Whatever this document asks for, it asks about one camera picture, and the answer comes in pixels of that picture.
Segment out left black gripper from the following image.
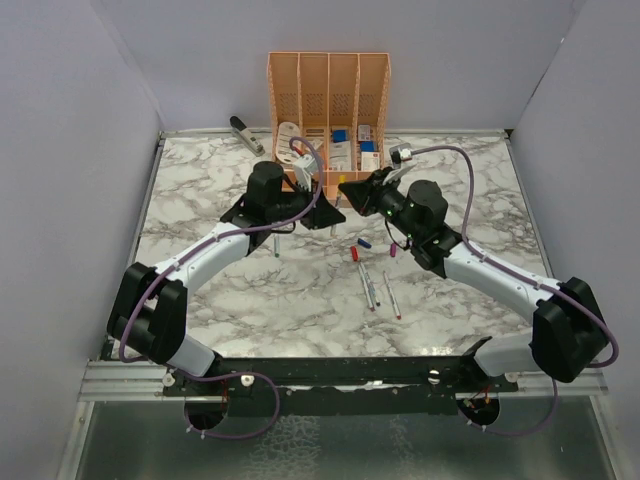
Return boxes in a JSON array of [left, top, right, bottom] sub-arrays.
[[267, 176, 345, 228]]

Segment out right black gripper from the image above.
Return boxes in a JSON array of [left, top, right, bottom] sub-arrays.
[[339, 169, 420, 244]]

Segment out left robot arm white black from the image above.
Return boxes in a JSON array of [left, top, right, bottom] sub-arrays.
[[107, 154, 345, 395]]

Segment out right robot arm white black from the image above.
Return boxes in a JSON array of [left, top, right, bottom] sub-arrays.
[[338, 168, 608, 391]]

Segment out blue pen cap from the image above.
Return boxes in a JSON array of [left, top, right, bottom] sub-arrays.
[[357, 238, 372, 249]]

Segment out white pen purple tip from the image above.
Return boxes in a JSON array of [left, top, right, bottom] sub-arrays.
[[361, 264, 381, 307]]

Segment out white pen blue tip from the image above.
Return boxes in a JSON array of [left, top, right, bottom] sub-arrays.
[[357, 262, 375, 312]]

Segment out white pen red tip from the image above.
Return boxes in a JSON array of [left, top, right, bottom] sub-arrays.
[[383, 271, 402, 320]]

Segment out white red box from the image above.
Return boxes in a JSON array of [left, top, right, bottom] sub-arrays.
[[360, 151, 381, 172]]

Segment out white label packet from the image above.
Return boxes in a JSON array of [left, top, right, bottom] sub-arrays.
[[328, 141, 353, 172]]

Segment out small pink white box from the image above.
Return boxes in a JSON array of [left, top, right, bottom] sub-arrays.
[[357, 124, 375, 142]]

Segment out blue box in organizer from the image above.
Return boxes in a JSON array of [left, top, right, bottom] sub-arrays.
[[331, 129, 349, 143]]

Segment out orange desk organizer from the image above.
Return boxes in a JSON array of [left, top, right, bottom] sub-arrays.
[[267, 51, 391, 200]]

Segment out white oval card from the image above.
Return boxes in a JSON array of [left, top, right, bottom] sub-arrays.
[[274, 121, 301, 165]]

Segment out black grey stapler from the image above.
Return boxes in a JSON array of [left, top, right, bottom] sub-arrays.
[[229, 116, 265, 157]]

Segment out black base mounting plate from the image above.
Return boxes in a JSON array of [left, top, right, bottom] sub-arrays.
[[163, 354, 518, 417]]

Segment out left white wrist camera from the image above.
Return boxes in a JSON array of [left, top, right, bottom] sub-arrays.
[[293, 153, 321, 193]]

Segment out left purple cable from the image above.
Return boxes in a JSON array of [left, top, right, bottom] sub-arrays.
[[117, 136, 323, 441]]

